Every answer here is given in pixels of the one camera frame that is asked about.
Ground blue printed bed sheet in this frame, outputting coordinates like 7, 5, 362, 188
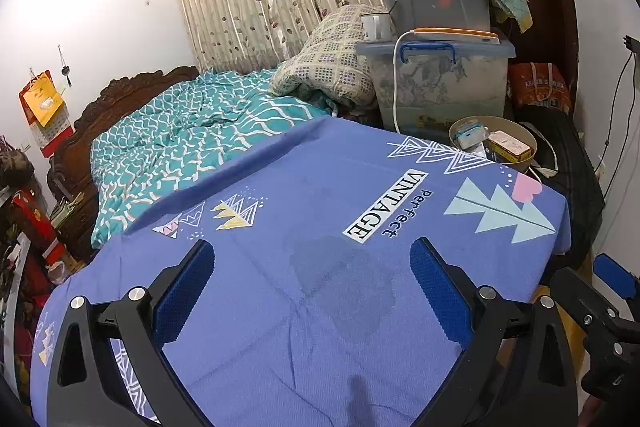
30, 116, 571, 427

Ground teal patterned blanket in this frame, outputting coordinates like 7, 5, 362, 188
90, 68, 332, 252

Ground black bag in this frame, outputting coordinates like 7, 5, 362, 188
514, 103, 607, 270

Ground black wall cable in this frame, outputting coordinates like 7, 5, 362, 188
591, 54, 635, 204

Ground carved wooden headboard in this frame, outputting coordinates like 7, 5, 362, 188
46, 65, 201, 260

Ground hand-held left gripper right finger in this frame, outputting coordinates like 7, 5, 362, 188
409, 237, 580, 427

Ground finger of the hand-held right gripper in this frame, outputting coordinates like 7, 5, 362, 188
549, 266, 632, 334
592, 253, 640, 303

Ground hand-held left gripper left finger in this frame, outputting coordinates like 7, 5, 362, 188
47, 238, 217, 427

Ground white cable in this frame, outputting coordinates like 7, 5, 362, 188
391, 29, 427, 136

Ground orange white flat device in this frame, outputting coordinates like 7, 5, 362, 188
411, 26, 502, 46

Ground yellow box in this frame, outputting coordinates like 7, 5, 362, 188
486, 141, 534, 164

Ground orange printed bag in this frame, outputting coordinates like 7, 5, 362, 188
507, 62, 572, 114

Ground clear storage box blue handles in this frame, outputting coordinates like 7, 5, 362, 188
354, 28, 517, 142

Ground checkered folded quilt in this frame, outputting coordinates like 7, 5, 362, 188
269, 3, 379, 108

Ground tan round basin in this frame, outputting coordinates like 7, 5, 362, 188
448, 115, 539, 176

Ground blue grey small packet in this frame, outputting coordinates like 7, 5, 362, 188
452, 119, 488, 150

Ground white enamel mug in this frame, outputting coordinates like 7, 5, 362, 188
360, 12, 394, 44

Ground hanging keys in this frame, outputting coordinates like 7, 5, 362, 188
56, 43, 74, 88

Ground orange wall calendar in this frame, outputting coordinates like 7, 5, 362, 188
18, 68, 67, 158

